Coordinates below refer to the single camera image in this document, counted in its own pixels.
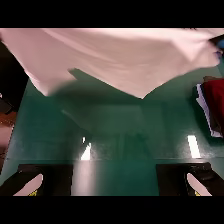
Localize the white T-shirt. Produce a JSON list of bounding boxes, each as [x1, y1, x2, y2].
[[0, 28, 224, 100]]

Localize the red garment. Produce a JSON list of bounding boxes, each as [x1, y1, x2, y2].
[[202, 79, 224, 135]]

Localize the pale folded garment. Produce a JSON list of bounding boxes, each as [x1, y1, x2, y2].
[[195, 83, 224, 139]]

